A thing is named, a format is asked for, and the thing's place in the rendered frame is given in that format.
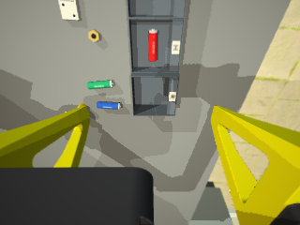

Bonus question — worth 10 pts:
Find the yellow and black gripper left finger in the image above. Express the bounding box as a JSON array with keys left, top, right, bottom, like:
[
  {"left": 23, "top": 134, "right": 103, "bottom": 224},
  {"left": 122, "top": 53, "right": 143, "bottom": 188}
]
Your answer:
[{"left": 0, "top": 106, "right": 90, "bottom": 168}]

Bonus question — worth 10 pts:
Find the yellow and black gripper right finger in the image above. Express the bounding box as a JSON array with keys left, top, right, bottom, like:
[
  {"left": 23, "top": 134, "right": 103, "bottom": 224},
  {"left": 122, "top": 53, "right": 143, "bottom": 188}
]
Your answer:
[{"left": 211, "top": 106, "right": 300, "bottom": 225}]

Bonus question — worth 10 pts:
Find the yellow hex nut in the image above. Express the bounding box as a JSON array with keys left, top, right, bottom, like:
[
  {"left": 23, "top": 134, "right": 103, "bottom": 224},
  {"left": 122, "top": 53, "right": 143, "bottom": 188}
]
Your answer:
[{"left": 89, "top": 29, "right": 99, "bottom": 42}]

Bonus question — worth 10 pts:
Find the red aa battery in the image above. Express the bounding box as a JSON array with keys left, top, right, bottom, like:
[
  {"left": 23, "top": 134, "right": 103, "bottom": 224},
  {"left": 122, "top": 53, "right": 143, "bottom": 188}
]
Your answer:
[{"left": 149, "top": 29, "right": 158, "bottom": 61}]

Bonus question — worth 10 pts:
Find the white domino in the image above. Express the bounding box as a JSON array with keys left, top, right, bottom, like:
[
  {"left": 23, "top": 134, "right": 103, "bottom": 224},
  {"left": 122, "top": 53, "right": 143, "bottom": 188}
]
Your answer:
[{"left": 58, "top": 0, "right": 80, "bottom": 20}]

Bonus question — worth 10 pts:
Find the green aa battery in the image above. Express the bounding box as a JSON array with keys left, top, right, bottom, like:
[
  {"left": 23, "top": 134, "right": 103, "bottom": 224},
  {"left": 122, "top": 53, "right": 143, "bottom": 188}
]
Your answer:
[{"left": 87, "top": 80, "right": 113, "bottom": 89}]

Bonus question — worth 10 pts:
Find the blue aa battery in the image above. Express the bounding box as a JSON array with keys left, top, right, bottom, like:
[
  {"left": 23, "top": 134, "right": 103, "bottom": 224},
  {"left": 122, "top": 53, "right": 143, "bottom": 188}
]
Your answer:
[{"left": 97, "top": 101, "right": 121, "bottom": 110}]

